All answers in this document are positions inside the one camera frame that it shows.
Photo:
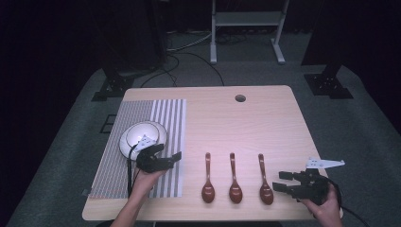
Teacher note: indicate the grey tape piece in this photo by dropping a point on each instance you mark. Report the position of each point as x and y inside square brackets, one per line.
[86, 192]

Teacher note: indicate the person's left hand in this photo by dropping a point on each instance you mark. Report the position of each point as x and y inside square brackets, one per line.
[145, 182]

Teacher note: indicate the person's right hand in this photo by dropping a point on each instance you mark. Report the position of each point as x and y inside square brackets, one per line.
[326, 212]

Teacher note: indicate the grey striped placemat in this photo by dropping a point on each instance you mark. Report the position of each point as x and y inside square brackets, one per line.
[118, 164]

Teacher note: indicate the white bowl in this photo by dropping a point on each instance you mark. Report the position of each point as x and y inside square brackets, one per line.
[138, 132]

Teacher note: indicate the white plate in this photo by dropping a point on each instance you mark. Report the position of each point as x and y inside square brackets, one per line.
[123, 145]

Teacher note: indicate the white metal stand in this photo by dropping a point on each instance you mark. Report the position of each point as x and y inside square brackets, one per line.
[246, 18]

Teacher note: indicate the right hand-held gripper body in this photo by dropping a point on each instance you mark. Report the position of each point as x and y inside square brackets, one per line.
[310, 188]

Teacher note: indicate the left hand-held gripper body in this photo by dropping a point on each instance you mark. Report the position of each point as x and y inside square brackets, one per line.
[148, 160]

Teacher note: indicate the black stand with base plate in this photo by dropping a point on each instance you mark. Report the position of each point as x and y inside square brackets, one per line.
[113, 87]
[328, 85]

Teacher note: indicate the brown wooden spoon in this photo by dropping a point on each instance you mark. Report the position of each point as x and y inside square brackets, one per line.
[208, 190]
[235, 191]
[266, 193]

